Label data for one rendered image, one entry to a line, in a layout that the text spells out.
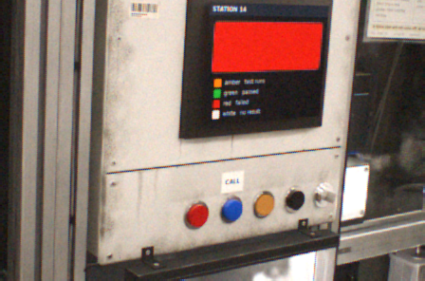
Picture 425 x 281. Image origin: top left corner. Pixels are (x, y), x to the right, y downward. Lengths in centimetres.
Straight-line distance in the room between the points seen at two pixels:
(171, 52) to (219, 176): 20
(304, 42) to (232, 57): 13
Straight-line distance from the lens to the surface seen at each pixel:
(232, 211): 116
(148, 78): 104
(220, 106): 108
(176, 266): 109
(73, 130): 101
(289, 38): 114
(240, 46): 109
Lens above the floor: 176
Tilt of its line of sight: 11 degrees down
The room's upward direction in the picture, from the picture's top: 4 degrees clockwise
